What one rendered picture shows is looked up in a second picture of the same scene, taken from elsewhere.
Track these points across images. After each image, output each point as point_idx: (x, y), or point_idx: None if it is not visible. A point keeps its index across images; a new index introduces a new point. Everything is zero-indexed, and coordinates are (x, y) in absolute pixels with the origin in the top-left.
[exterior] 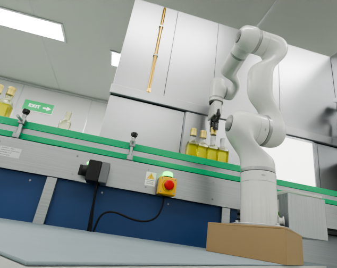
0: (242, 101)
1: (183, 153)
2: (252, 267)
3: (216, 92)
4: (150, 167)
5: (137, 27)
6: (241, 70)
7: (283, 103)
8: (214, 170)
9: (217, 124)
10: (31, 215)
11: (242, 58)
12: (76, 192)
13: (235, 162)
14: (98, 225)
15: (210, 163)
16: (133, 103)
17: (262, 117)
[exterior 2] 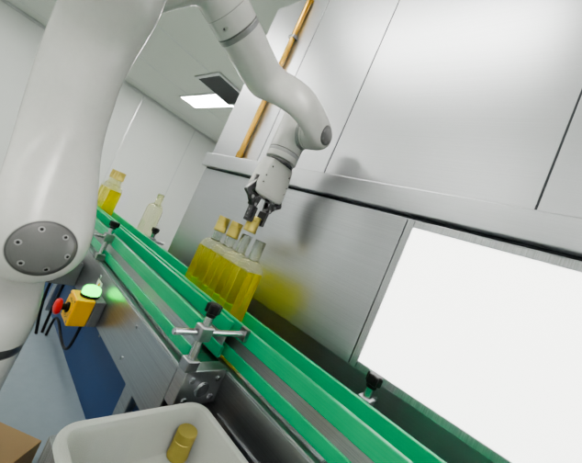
0: (406, 146)
1: (139, 261)
2: None
3: (274, 138)
4: (103, 273)
5: None
6: (436, 60)
7: None
8: (157, 305)
9: (251, 208)
10: None
11: (224, 38)
12: (69, 286)
13: (315, 301)
14: (61, 330)
15: (157, 287)
16: (220, 177)
17: None
